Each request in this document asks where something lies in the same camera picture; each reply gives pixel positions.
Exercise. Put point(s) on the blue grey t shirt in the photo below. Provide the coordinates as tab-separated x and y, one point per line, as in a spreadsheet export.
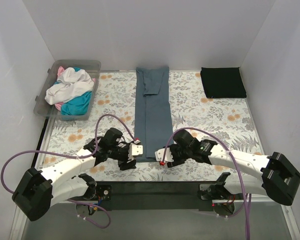
153	122

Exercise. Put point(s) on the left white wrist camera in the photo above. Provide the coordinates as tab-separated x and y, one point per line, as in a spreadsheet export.
135	150

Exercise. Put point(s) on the floral table mat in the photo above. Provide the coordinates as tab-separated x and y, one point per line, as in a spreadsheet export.
114	106

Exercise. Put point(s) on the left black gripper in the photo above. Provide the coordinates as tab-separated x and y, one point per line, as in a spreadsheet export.
127	155

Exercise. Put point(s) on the white t shirt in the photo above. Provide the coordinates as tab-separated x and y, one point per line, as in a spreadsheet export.
71	83

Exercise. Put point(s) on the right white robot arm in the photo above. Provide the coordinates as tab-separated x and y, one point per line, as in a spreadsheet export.
274	176

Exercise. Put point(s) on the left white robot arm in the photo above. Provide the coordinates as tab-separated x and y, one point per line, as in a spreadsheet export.
40	189

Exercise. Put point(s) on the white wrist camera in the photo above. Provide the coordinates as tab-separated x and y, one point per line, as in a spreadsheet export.
135	150
164	156

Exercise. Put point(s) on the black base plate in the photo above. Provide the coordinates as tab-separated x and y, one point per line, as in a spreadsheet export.
102	192
214	192

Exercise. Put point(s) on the aluminium frame rail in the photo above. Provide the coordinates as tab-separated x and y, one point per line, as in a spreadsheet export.
268	220

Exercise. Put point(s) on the clear plastic bin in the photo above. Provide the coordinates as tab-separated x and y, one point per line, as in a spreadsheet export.
43	109

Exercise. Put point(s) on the folded black t shirt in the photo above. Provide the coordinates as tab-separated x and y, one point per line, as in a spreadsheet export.
222	83

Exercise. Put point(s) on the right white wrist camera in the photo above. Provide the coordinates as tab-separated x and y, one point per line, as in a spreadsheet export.
164	156

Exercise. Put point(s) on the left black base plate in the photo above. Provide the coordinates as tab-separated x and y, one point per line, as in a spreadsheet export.
102	192

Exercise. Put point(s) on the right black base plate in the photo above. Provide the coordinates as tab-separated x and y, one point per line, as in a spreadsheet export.
214	192

